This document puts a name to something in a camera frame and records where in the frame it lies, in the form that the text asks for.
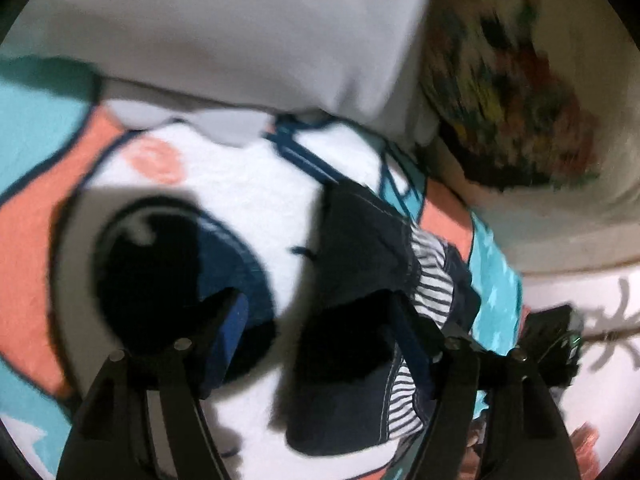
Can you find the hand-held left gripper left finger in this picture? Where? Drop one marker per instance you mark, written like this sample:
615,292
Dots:
226,342

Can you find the white printed bedsheet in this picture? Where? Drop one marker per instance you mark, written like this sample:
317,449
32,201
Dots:
600,410

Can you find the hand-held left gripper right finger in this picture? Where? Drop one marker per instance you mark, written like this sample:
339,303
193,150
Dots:
412,347

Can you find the teal printed blanket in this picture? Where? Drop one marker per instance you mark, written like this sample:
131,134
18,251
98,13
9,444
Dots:
240,180

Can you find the navy striped pants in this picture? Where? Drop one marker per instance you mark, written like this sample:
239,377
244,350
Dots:
360,250

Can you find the grey plush pillow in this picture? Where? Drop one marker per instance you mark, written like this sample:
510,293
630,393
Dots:
225,35

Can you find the floral printed cushion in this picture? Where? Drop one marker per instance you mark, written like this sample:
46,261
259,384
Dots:
525,85

